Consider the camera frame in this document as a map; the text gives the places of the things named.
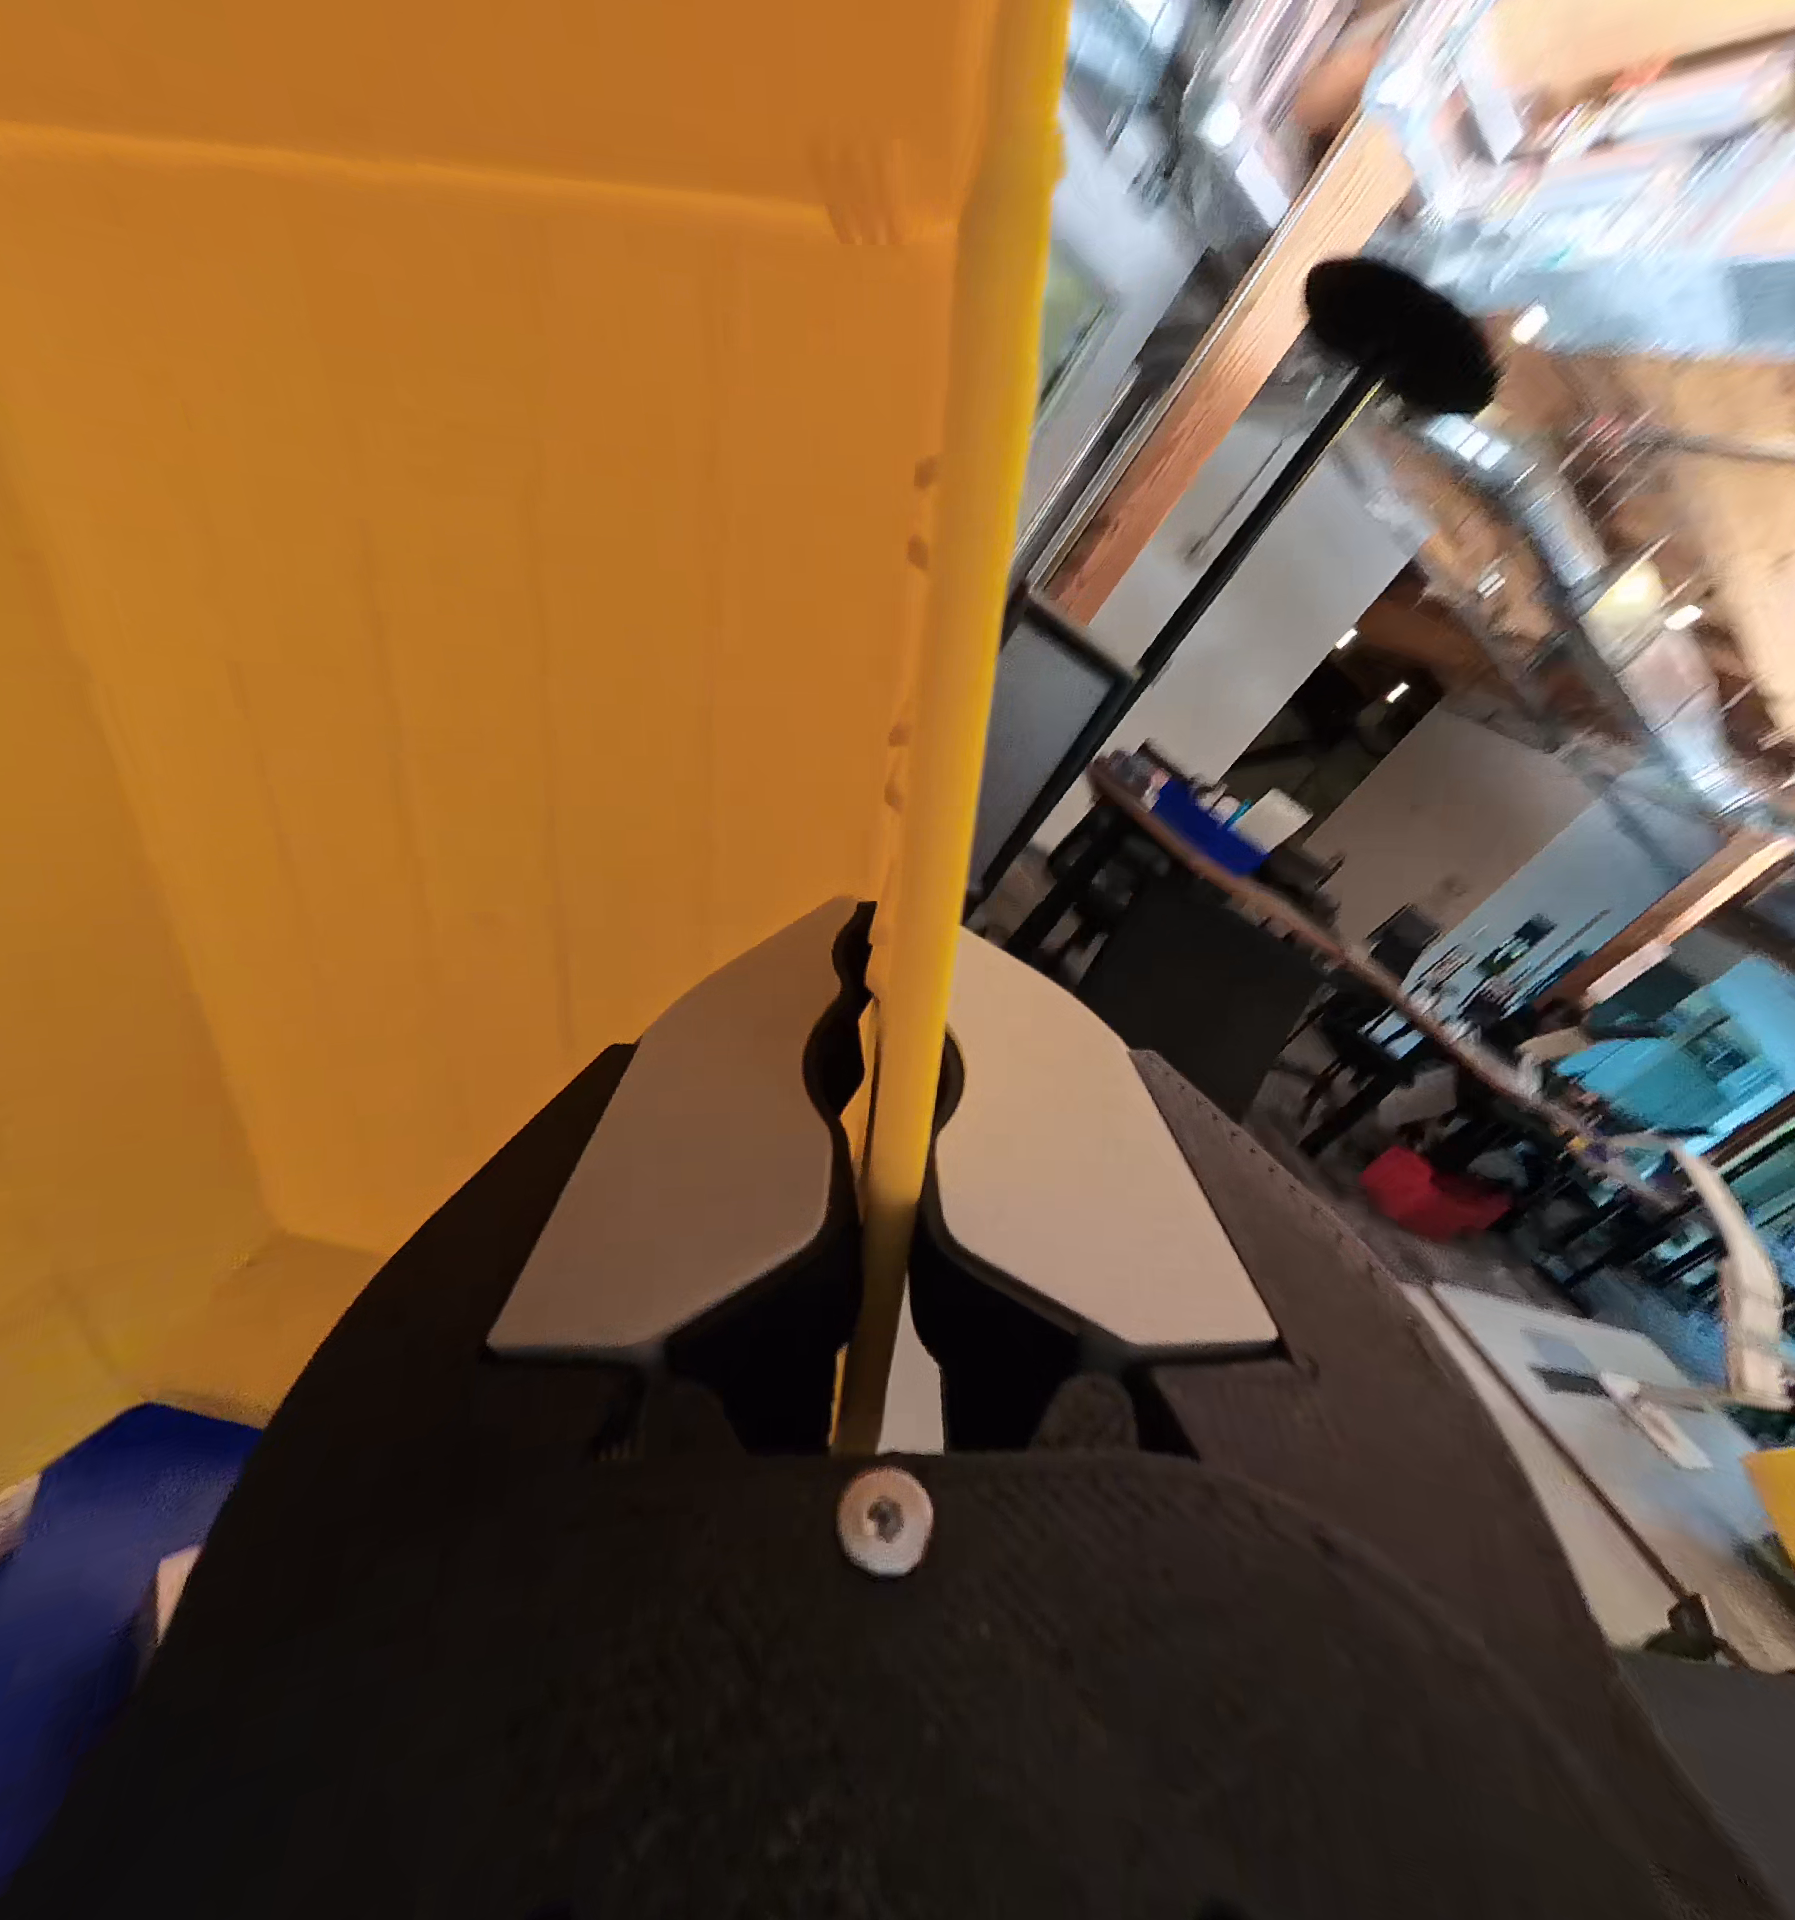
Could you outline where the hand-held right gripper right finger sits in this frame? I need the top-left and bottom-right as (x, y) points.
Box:
(910, 930), (1282, 1455)

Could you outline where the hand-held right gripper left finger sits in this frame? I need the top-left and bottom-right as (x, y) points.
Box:
(483, 897), (879, 1456)

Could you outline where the yellow plastic box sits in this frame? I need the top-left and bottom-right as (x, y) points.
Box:
(0, 0), (1076, 1532)

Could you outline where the blue plastic box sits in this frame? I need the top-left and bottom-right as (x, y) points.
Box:
(1148, 777), (1274, 877)
(0, 1402), (267, 1920)

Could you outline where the red container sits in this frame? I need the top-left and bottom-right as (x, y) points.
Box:
(1357, 1144), (1515, 1245)

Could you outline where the white table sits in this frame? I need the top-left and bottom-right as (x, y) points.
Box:
(1411, 1279), (1795, 1658)

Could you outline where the small white stand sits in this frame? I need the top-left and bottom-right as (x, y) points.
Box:
(1528, 1356), (1724, 1476)

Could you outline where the pale curved board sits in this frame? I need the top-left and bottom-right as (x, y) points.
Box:
(1676, 1146), (1795, 1413)

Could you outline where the printed instruction sheet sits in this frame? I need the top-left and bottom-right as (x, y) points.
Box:
(1616, 1647), (1795, 1920)

